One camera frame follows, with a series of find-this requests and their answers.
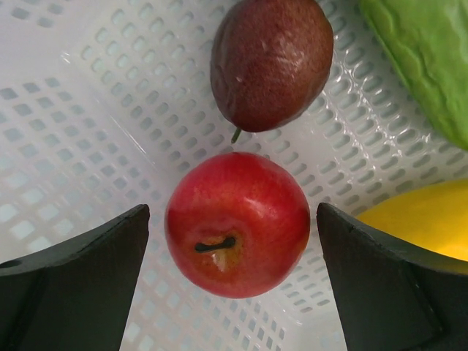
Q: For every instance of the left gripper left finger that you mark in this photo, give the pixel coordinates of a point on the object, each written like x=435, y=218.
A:
x=75, y=295

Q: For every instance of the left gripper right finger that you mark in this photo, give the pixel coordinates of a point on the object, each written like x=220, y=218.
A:
x=391, y=294

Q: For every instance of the light green toy cucumber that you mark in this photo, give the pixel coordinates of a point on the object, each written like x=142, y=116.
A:
x=426, y=42

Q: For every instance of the red toy apple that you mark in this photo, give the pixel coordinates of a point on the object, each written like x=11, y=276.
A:
x=237, y=224

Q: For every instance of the yellow toy lemon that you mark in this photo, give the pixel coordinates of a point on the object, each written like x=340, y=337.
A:
x=433, y=217

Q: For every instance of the white plastic basket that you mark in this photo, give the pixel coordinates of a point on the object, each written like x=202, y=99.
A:
x=108, y=104

